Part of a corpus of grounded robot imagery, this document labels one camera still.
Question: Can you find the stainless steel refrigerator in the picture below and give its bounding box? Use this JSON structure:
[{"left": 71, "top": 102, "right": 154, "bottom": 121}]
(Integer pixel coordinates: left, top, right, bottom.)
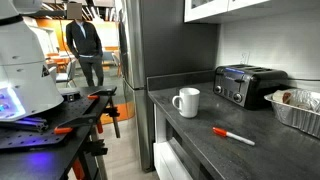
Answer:
[{"left": 117, "top": 0, "right": 220, "bottom": 173}]

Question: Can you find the aluminium foil tray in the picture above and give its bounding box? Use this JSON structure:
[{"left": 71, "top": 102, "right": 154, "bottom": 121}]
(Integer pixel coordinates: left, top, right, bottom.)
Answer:
[{"left": 264, "top": 87, "right": 320, "bottom": 139}]

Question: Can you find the white ceramic cup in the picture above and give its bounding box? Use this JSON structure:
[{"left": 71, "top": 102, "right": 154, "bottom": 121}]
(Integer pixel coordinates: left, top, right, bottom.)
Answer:
[{"left": 171, "top": 87, "right": 201, "bottom": 119}]

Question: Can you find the orange capped white marker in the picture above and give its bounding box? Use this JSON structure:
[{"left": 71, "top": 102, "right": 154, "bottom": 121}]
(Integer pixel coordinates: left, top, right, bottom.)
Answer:
[{"left": 212, "top": 126, "right": 256, "bottom": 147}]

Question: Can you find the white glass-door wall cabinet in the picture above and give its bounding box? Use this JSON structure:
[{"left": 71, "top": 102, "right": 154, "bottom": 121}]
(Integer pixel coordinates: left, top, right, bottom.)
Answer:
[{"left": 183, "top": 0, "right": 320, "bottom": 24}]

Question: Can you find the white wall outlet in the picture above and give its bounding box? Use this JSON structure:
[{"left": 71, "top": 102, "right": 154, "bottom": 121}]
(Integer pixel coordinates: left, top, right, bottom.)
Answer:
[{"left": 239, "top": 50, "right": 251, "bottom": 65}]

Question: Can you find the black work table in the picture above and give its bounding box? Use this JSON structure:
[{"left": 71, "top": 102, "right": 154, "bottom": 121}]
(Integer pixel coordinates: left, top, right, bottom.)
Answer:
[{"left": 0, "top": 85, "right": 118, "bottom": 180}]

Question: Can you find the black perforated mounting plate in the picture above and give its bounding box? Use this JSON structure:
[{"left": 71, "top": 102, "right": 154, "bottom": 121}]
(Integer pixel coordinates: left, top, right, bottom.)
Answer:
[{"left": 0, "top": 94, "right": 101, "bottom": 151}]

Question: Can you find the black toaster power cable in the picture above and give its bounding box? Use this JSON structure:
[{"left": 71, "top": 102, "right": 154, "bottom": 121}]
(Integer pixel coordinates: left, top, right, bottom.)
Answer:
[{"left": 287, "top": 77, "right": 320, "bottom": 82}]

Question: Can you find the grey office chair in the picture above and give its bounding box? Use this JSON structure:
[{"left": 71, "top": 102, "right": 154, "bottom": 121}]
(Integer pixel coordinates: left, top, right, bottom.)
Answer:
[{"left": 54, "top": 58, "right": 78, "bottom": 88}]

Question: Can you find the person in dark jacket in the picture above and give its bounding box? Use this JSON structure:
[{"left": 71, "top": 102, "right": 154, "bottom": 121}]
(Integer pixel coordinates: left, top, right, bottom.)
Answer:
[{"left": 65, "top": 2, "right": 105, "bottom": 88}]

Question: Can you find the orange black bar clamp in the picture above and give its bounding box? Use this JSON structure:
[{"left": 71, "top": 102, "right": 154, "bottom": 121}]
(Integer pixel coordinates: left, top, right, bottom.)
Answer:
[
  {"left": 53, "top": 112, "right": 105, "bottom": 136},
  {"left": 87, "top": 86, "right": 122, "bottom": 139}
]

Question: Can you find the aluminium extrusion bar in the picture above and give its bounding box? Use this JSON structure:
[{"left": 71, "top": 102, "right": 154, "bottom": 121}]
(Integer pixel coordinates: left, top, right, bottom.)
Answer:
[{"left": 0, "top": 116, "right": 50, "bottom": 133}]

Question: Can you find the black chrome four-slot toaster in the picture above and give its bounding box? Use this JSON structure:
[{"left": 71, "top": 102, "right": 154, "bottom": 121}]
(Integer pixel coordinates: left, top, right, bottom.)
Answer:
[{"left": 212, "top": 64, "right": 289, "bottom": 111}]

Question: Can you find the white lower cabinet front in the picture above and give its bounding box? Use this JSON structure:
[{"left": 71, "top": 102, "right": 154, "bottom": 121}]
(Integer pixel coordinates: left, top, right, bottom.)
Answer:
[{"left": 152, "top": 103, "right": 214, "bottom": 180}]

